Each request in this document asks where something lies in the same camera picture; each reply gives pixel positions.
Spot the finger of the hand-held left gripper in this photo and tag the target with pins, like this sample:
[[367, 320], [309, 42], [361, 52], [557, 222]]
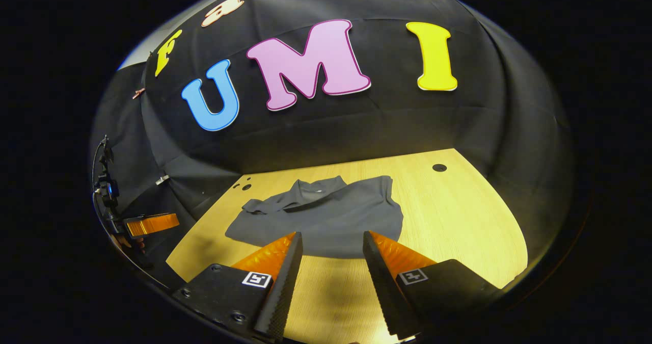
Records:
[[153, 224]]

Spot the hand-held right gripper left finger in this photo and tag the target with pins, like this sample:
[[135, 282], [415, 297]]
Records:
[[285, 283]]

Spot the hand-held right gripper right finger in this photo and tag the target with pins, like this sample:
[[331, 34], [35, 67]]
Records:
[[384, 283]]

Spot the grey polo shirt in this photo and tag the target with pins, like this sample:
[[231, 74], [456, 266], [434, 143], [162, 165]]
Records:
[[331, 216]]

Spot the small red clip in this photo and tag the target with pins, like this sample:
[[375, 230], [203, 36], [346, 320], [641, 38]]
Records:
[[137, 93]]

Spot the black backdrop cloth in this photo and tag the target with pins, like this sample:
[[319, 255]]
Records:
[[382, 125]]

